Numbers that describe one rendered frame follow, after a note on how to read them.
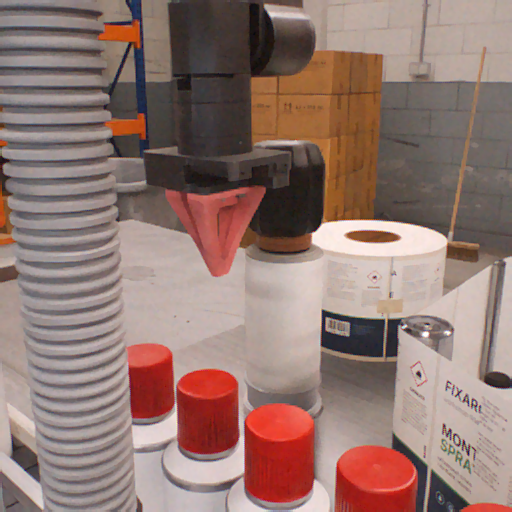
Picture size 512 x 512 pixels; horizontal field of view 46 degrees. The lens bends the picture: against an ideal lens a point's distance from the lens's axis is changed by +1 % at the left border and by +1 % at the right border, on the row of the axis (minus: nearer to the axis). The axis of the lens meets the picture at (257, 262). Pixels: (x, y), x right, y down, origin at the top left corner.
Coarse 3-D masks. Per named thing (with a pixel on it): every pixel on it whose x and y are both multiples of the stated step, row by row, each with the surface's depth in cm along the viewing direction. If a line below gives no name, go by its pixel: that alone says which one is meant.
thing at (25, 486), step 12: (0, 456) 46; (0, 468) 45; (12, 468) 45; (12, 480) 44; (24, 480) 44; (12, 492) 44; (24, 492) 43; (36, 492) 42; (24, 504) 43; (36, 504) 41
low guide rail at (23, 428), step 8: (8, 408) 62; (8, 416) 61; (16, 416) 61; (24, 416) 61; (16, 424) 60; (24, 424) 59; (32, 424) 59; (16, 432) 60; (24, 432) 59; (32, 432) 58; (24, 440) 59; (32, 440) 58; (32, 448) 58
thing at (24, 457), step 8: (16, 440) 63; (16, 448) 62; (24, 448) 61; (16, 456) 60; (24, 456) 60; (32, 456) 60; (24, 464) 59; (32, 464) 59; (32, 472) 58; (8, 496) 54; (8, 504) 53; (16, 504) 53
